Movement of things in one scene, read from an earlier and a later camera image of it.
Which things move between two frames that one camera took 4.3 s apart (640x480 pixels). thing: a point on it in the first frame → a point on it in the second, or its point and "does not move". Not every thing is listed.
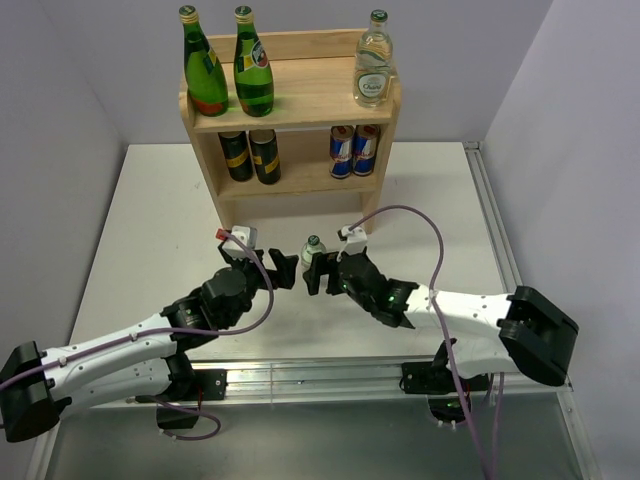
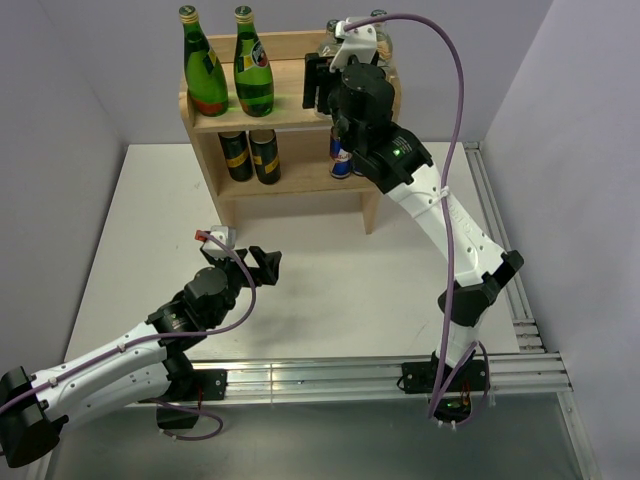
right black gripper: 321,265 → 317,73
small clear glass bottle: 311,247 → 330,45
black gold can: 237,156 does not move
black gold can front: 266,155 does not move
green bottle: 205,73 does not move
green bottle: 252,66 does not move
